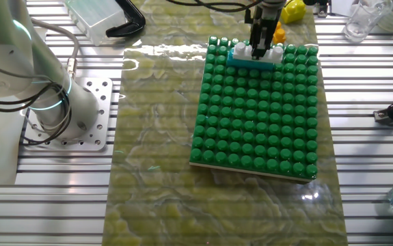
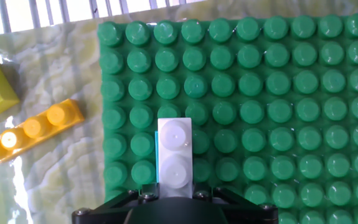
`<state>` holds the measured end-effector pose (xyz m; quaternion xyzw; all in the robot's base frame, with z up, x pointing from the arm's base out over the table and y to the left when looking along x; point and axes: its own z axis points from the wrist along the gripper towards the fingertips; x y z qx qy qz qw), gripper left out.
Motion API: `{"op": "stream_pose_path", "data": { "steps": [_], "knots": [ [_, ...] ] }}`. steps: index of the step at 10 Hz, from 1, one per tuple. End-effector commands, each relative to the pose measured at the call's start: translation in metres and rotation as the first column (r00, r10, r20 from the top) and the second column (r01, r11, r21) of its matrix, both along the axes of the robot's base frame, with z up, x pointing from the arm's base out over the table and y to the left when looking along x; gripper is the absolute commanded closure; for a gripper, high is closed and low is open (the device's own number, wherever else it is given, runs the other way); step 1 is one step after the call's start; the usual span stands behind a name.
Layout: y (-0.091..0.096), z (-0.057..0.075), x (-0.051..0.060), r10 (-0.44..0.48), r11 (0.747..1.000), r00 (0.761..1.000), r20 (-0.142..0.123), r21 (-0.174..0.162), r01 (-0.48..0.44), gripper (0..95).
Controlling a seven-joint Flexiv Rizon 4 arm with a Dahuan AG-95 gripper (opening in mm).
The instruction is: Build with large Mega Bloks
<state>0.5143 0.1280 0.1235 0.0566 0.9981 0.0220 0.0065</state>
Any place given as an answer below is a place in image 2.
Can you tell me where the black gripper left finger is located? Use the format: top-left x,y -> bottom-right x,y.
72,183 -> 160,224

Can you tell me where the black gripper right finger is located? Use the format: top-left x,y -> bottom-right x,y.
193,185 -> 279,224

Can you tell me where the white four-stud brick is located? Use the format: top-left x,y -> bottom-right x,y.
156,117 -> 194,200

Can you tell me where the amber four-stud brick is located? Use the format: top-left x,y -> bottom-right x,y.
0,98 -> 85,167

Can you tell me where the green studded baseplate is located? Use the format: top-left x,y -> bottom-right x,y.
97,12 -> 358,224

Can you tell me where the green marble pattern mat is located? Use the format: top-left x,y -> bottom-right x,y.
0,0 -> 358,224

